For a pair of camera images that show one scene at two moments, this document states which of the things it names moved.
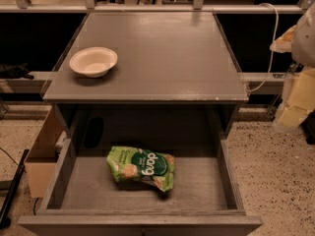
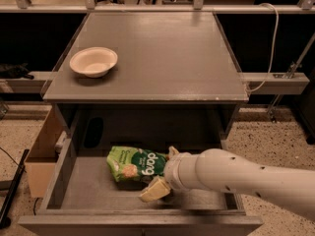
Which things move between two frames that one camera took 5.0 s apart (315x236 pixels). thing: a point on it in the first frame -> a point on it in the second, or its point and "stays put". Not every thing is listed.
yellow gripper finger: (283, 43) -> (172, 150)
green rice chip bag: (152, 166) stays put
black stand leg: (5, 221) stays put
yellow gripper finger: (301, 97) -> (157, 188)
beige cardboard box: (41, 162) stays put
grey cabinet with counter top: (174, 77) stays put
